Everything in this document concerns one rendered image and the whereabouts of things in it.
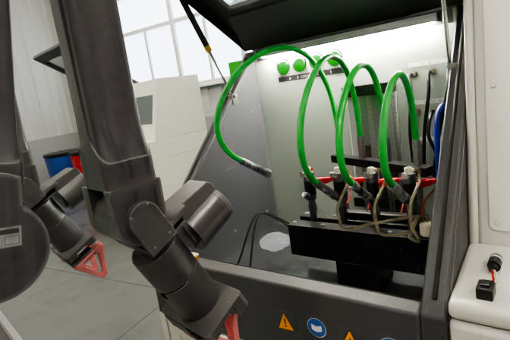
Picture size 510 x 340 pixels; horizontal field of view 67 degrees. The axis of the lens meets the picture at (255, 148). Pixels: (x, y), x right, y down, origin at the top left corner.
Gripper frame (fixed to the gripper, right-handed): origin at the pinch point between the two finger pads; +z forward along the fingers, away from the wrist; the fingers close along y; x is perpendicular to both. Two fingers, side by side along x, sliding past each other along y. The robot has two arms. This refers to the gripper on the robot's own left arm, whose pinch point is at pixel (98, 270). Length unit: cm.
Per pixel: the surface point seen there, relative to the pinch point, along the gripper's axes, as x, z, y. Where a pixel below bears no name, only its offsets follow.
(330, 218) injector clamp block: -43, 22, -27
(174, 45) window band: -342, 44, 430
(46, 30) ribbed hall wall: -297, -63, 702
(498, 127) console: -57, 5, -63
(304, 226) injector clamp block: -36.4, 18.9, -24.2
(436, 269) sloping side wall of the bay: -28, 12, -59
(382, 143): -41, -3, -49
